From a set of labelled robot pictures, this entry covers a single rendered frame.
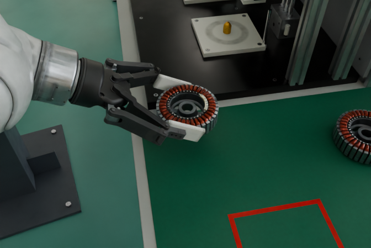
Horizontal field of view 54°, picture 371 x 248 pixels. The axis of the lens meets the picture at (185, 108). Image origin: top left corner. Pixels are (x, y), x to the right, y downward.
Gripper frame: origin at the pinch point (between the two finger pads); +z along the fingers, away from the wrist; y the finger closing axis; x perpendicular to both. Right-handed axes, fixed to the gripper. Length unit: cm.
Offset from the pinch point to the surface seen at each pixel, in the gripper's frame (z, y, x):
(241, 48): 16.8, -20.7, 5.0
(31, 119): -13, -86, -100
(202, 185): 4.2, 11.9, -5.9
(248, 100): 16.6, -7.1, 0.9
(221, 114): 10.5, -3.9, -2.3
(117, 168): 22, -50, -81
